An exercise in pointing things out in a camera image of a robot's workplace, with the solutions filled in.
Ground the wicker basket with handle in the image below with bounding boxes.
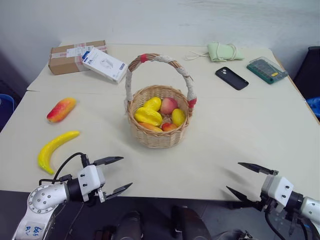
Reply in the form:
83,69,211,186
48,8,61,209
123,52,198,150

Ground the blue plastic bag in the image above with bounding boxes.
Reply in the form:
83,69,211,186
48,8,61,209
305,97,320,121

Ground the brown cardboard box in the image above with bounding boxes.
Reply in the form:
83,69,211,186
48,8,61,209
47,40,109,76

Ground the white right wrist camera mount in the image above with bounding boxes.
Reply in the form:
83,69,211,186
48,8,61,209
260,174,295,207

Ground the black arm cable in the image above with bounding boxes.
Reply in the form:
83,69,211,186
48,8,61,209
38,152,90,186
264,209,312,240

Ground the small yellow mango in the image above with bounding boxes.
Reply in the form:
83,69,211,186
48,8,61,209
171,108,186,127

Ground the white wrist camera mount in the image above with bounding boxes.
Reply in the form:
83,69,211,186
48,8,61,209
76,164,107,202
260,174,295,207

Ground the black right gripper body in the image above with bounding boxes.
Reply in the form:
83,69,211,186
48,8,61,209
257,191,286,214

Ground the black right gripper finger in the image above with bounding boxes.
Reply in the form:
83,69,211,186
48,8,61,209
225,185,264,210
237,162,280,176

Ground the pink red peach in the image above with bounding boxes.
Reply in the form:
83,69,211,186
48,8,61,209
159,97,179,116

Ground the orange yellow mango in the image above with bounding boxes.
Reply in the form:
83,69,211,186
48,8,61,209
138,121,164,133

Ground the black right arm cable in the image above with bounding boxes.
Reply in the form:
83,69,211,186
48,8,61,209
264,209,312,240

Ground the yellow lemon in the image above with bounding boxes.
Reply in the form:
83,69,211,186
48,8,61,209
143,96,162,112

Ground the green screwdriver bit case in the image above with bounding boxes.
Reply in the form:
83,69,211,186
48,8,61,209
246,56,289,86

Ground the white charger package box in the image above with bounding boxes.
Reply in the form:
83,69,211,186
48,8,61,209
81,47,128,85

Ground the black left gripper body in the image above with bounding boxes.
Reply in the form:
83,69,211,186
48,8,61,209
87,163,109,204

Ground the blue bin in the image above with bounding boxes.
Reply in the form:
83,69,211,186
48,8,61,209
0,93,15,119

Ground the black chair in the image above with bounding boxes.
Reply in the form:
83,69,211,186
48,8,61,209
292,45,320,101

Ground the large red orange mango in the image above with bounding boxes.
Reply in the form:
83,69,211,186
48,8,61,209
46,97,77,124

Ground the large dark rounded shape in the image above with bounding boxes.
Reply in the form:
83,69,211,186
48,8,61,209
170,204,212,240

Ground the light green fabric pouch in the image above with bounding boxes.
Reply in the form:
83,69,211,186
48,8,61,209
207,42,246,63

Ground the small dark rounded shape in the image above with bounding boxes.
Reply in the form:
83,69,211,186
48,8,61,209
116,210,144,240

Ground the light green pouch with cord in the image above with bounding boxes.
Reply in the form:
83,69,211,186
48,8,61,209
185,42,239,62

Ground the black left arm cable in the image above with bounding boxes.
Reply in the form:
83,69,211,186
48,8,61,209
38,152,90,186

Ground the yellow banana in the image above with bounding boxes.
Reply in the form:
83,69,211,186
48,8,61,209
37,130,81,176

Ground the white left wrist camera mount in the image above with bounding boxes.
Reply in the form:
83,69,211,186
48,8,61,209
76,164,107,202

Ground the black smartphone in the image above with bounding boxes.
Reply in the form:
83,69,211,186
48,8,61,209
215,66,250,91

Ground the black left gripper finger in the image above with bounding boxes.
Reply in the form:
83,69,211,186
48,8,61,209
93,156,125,167
104,182,134,201

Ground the yellow starfruit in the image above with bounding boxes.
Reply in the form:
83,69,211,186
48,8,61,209
134,106,164,127

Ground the small red orange fruit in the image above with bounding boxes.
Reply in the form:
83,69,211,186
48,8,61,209
161,122,179,132

